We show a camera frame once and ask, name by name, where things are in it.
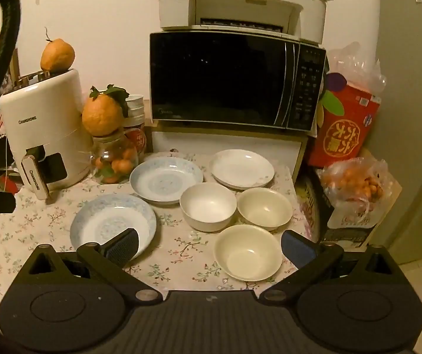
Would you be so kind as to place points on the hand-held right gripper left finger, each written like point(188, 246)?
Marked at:
point(124, 246)

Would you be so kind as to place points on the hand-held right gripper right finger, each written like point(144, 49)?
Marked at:
point(296, 249)

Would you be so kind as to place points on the blue patterned plate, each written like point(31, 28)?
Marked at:
point(164, 179)
point(104, 221)

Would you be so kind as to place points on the cream bowl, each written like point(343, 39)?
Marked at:
point(247, 252)
point(264, 206)

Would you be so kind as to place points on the white plate with floral rim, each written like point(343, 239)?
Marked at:
point(247, 187)

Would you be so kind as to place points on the white bowl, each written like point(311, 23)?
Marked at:
point(207, 206)

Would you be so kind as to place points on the floral tablecloth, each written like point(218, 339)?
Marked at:
point(181, 250)

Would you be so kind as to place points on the glass jar of small oranges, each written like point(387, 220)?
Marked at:
point(117, 162)

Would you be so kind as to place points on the plastic bag of small oranges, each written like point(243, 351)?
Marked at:
point(358, 184)

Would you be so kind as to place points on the white air fryer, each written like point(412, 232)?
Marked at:
point(45, 118)

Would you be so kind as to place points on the wooden microwave shelf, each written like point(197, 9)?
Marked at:
point(225, 142)

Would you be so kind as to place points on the red gift box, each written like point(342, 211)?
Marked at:
point(347, 129)

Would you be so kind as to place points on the large leafy orange citrus fruit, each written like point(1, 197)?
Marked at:
point(102, 116)

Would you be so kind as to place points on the stack of white cups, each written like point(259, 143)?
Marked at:
point(135, 108)

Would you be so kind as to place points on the grey refrigerator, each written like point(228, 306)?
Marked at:
point(417, 118)

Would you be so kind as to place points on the black microwave oven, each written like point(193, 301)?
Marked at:
point(218, 77)

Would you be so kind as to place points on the clear plastic wrap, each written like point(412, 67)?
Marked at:
point(358, 62)

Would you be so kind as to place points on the white printer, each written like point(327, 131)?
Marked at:
point(240, 3)

